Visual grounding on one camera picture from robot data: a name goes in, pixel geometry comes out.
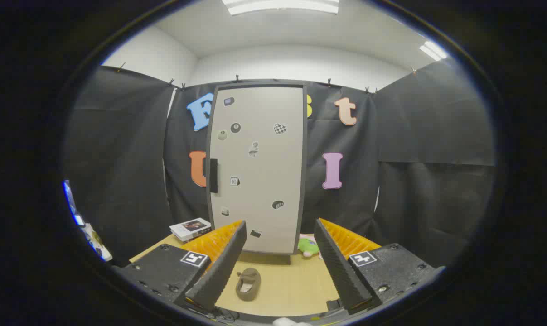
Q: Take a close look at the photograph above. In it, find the dark grey shoe cabinet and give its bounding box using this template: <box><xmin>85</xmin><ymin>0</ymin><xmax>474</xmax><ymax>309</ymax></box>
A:
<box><xmin>206</xmin><ymin>83</ymin><xmax>308</xmax><ymax>265</ymax></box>

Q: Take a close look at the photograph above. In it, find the white book with photo cover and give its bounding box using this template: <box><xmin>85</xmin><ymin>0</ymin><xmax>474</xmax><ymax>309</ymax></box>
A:
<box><xmin>169</xmin><ymin>218</ymin><xmax>212</xmax><ymax>243</ymax></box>

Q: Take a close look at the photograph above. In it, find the small ceiling light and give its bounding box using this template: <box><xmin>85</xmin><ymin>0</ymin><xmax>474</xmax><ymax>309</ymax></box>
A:
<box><xmin>419</xmin><ymin>41</ymin><xmax>448</xmax><ymax>62</ymax></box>

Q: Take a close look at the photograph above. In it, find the brown fuzzy shoe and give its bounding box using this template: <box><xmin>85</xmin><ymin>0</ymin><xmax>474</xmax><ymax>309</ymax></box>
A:
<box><xmin>235</xmin><ymin>268</ymin><xmax>262</xmax><ymax>302</ymax></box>

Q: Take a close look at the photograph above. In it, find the green plush toy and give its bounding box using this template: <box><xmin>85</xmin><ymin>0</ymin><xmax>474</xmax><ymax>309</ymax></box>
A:
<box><xmin>298</xmin><ymin>234</ymin><xmax>321</xmax><ymax>259</ymax></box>

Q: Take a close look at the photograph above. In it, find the light grey shoe cabinet door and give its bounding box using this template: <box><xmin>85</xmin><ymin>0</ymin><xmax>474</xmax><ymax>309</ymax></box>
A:
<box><xmin>209</xmin><ymin>86</ymin><xmax>304</xmax><ymax>254</ymax></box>

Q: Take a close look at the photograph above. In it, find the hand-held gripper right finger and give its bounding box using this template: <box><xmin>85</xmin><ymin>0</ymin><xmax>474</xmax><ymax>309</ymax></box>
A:
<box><xmin>313</xmin><ymin>218</ymin><xmax>446</xmax><ymax>315</ymax></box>

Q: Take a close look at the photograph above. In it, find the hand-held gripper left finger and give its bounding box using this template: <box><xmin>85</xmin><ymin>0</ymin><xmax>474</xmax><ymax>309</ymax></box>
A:
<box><xmin>111</xmin><ymin>220</ymin><xmax>247</xmax><ymax>313</ymax></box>

